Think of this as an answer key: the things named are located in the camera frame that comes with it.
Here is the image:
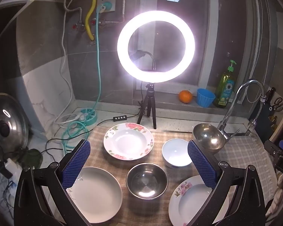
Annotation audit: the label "large steel bowl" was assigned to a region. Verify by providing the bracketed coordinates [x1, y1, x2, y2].
[193, 123, 226, 154]

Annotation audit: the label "black cable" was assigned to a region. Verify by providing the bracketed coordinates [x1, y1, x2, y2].
[45, 82, 147, 151]

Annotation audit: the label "white cable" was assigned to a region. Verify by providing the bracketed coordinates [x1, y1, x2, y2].
[54, 0, 85, 128]

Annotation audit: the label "black scissors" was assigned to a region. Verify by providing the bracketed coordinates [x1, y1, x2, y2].
[272, 97, 283, 111]

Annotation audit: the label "plain white plate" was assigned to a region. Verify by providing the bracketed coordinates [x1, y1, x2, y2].
[66, 167, 122, 224]

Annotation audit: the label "pink rose plate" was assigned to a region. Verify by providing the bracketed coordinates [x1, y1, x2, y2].
[103, 123, 154, 161]

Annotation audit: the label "steel pot lid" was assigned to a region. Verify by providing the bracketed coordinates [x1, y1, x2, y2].
[0, 93, 30, 152]

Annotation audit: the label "blue fluted cup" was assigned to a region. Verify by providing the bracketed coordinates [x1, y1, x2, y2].
[197, 89, 216, 108]

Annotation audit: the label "chrome faucet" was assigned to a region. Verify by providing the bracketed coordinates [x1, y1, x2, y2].
[218, 79, 267, 144]

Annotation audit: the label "white power adapter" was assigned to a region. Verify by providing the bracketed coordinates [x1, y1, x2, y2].
[0, 159, 17, 178]

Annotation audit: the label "person's right hand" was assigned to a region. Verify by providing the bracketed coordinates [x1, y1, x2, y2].
[266, 174, 283, 220]

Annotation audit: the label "small red steel bowl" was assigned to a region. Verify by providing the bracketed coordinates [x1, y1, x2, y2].
[126, 163, 168, 199]

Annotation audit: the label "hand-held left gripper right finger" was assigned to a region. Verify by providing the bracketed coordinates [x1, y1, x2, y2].
[187, 139, 266, 226]

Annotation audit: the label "black gooseneck phone clamp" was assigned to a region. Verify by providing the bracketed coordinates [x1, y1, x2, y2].
[130, 50, 156, 71]

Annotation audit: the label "plaid cloth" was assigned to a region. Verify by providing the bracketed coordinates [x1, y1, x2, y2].
[45, 125, 277, 226]

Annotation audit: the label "white ring light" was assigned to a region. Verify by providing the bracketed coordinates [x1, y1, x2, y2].
[117, 11, 196, 83]

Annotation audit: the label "orange fruit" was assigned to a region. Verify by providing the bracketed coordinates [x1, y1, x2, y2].
[178, 90, 193, 103]

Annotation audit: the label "purple flower plate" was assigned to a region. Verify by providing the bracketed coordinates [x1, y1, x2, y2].
[168, 175, 230, 226]

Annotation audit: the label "green dish soap bottle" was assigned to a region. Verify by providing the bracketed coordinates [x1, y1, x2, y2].
[214, 60, 237, 107]

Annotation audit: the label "dark green pouch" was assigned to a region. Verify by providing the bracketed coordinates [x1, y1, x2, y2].
[22, 148, 43, 167]

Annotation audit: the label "teal cable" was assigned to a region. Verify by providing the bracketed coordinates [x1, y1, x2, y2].
[61, 2, 112, 151]

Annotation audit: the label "pale blue ceramic bowl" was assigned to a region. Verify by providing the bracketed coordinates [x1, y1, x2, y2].
[162, 139, 193, 169]

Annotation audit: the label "yellow hose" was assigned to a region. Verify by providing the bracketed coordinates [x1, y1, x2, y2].
[85, 0, 97, 41]

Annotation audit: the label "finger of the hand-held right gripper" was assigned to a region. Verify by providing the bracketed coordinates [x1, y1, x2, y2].
[264, 139, 283, 162]

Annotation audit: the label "flexible metal hose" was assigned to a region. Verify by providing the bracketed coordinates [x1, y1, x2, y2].
[65, 0, 83, 26]
[104, 0, 128, 25]

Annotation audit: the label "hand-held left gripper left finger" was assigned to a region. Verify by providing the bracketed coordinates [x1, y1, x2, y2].
[13, 139, 92, 226]

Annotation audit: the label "round teal power strip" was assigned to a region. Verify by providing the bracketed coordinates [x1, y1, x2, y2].
[75, 108, 98, 125]

